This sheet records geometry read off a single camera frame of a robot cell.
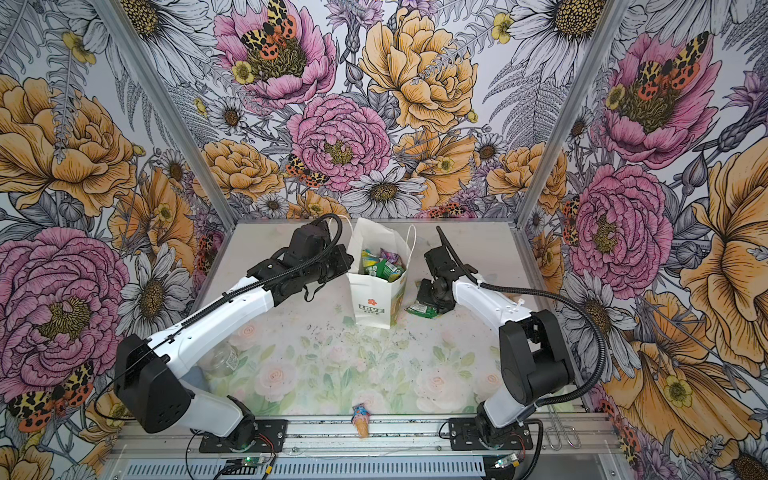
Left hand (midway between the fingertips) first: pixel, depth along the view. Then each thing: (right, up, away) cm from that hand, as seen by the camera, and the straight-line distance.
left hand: (353, 266), depth 80 cm
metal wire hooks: (+51, -41, -4) cm, 65 cm away
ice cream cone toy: (+2, -37, -5) cm, 38 cm away
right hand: (+21, -13, +9) cm, 26 cm away
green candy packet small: (+5, 0, +3) cm, 6 cm away
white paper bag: (+6, -9, 0) cm, 11 cm away
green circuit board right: (+38, -45, -8) cm, 60 cm away
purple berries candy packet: (+10, +2, +13) cm, 17 cm away
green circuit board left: (-23, -45, -9) cm, 51 cm away
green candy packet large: (+19, -13, +7) cm, 24 cm away
